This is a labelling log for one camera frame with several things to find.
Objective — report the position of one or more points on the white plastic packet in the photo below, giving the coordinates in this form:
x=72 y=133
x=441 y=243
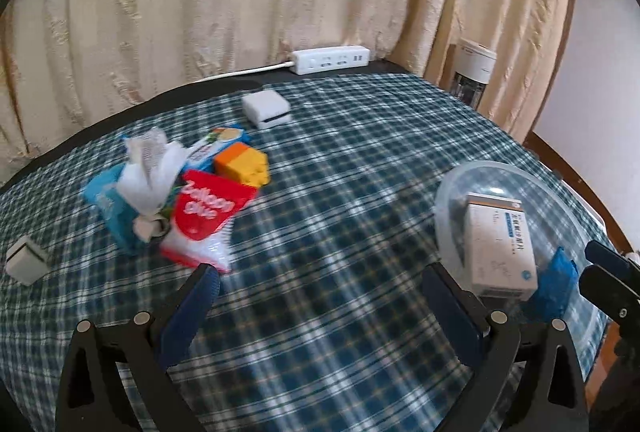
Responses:
x=145 y=182

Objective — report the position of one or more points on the white power strip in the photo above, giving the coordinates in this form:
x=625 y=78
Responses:
x=330 y=60

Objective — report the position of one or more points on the blue woven cloth bag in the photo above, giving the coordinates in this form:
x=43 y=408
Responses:
x=107 y=207

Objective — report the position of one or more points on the clear plastic bowl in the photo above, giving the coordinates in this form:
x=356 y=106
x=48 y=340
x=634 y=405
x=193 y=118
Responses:
x=480 y=182

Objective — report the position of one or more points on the blue plaid tablecloth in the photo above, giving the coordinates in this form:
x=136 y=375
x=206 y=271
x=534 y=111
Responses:
x=350 y=212

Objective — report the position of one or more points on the colourful toy cube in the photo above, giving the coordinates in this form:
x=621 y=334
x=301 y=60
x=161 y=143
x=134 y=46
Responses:
x=242 y=165

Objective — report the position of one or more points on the small blue packet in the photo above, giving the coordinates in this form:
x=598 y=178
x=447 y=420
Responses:
x=552 y=287

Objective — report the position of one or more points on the red and white packet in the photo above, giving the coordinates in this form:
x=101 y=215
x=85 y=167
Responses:
x=205 y=212

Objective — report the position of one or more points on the white rounded device box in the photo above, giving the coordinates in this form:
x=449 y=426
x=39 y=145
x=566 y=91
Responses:
x=265 y=110

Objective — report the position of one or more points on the white tower fan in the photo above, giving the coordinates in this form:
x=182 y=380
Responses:
x=472 y=72

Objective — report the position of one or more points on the blue snack packet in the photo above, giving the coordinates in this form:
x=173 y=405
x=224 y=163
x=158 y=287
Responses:
x=220 y=140

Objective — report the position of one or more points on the narrow beige patterned curtain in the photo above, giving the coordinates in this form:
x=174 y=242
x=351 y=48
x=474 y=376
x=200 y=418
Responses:
x=520 y=12

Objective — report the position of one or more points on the white medicine box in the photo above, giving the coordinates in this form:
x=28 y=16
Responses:
x=500 y=247

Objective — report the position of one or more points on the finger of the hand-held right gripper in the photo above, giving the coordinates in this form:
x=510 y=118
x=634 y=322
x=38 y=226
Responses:
x=602 y=284
x=607 y=256

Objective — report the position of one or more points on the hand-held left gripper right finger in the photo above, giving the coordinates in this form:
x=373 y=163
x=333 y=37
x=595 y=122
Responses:
x=450 y=312

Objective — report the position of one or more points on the small white box dark stripe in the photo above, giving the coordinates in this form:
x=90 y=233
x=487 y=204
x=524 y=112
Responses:
x=25 y=259

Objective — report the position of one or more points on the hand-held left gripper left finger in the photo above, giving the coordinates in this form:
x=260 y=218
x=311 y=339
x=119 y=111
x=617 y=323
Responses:
x=190 y=312

